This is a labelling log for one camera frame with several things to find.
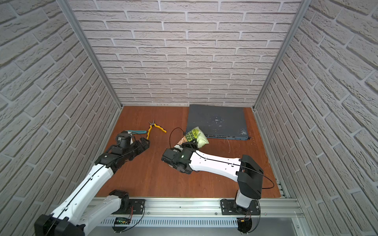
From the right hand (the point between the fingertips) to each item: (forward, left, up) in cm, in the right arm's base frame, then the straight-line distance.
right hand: (194, 141), depth 74 cm
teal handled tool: (+6, +33, +4) cm, 33 cm away
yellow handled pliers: (+26, +31, -20) cm, 45 cm away
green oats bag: (+3, -2, +1) cm, 4 cm away
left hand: (+5, +28, -5) cm, 29 cm away
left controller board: (-30, +39, -23) cm, 54 cm away
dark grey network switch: (+26, -25, -18) cm, 40 cm away
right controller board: (-35, -23, -23) cm, 48 cm away
